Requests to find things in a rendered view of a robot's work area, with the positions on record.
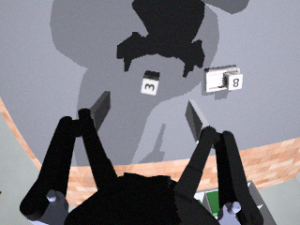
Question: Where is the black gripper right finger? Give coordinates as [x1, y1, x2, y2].
[160, 99, 263, 225]

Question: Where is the white shallow tray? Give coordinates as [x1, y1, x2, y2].
[203, 67, 239, 92]

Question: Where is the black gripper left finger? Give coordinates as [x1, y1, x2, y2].
[20, 91, 134, 225]

